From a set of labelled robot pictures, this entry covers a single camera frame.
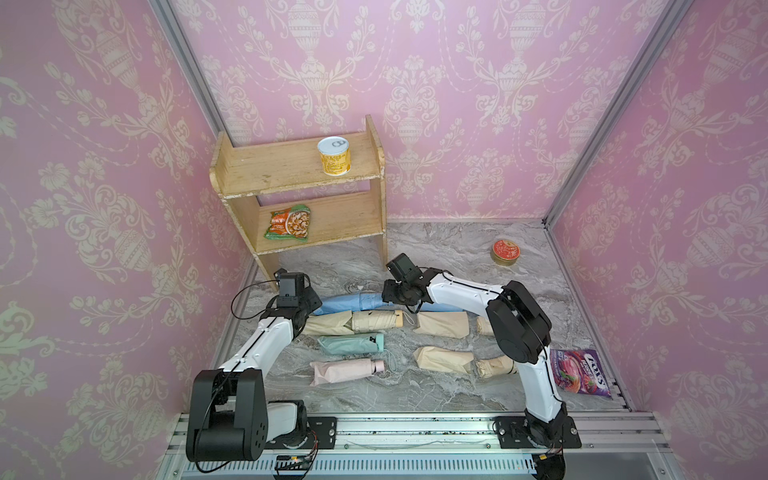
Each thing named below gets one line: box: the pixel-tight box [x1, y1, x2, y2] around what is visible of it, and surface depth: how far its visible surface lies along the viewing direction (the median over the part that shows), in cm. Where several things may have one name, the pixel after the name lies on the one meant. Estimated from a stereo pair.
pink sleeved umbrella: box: [309, 358, 385, 386], surface depth 81 cm
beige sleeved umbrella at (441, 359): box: [413, 346, 474, 374], surface depth 84 cm
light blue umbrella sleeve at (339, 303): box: [313, 293, 361, 316], surface depth 95 cm
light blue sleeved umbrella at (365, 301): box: [345, 293, 394, 312], surface depth 96 cm
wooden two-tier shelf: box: [209, 114, 388, 290], surface depth 79 cm
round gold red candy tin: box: [491, 239, 521, 266], surface depth 110 cm
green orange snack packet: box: [264, 204, 311, 242], surface depth 91 cm
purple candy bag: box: [550, 349, 612, 397], surface depth 82 cm
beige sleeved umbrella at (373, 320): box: [351, 310, 397, 333], surface depth 91 cm
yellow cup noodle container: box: [317, 136, 351, 176], surface depth 72 cm
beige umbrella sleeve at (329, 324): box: [302, 310, 355, 335], surface depth 91 cm
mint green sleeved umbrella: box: [317, 334, 384, 355], surface depth 87 cm
